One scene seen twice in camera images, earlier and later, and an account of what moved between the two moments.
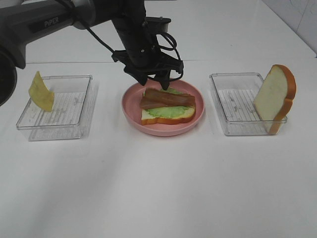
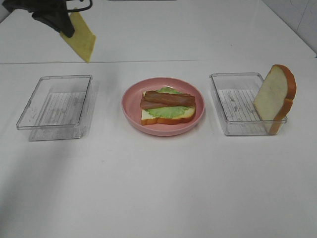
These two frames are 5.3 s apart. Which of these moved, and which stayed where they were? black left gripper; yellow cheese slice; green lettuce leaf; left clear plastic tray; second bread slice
Moved: black left gripper; yellow cheese slice
Stayed: left clear plastic tray; green lettuce leaf; second bread slice
